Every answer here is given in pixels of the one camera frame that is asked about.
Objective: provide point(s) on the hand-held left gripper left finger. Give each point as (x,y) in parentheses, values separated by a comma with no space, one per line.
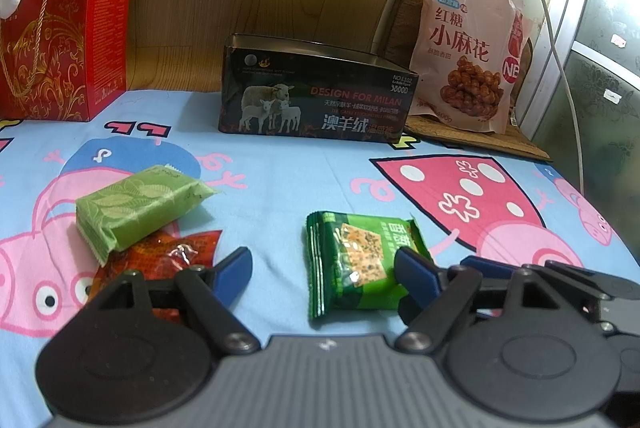
(235,268)

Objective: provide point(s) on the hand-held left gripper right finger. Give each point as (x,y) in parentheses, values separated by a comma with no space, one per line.
(417,273)

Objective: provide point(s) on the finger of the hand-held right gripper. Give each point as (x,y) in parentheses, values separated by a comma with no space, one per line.
(492,264)
(582,313)

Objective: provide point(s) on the dark green cracker packet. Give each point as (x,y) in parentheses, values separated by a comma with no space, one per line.
(350,258)

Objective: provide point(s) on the black tin box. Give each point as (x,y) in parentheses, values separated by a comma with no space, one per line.
(310,102)

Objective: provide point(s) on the red orange snack packet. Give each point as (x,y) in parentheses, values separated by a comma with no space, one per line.
(165,253)

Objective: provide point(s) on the printed blanket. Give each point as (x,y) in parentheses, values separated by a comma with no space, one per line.
(280,188)

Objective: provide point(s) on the light green snack packet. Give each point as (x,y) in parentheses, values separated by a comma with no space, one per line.
(140,208)

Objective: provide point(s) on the pink snack bag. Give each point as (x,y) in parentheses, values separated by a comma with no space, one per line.
(465,47)

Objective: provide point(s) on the red gift box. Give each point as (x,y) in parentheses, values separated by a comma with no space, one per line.
(65,37)

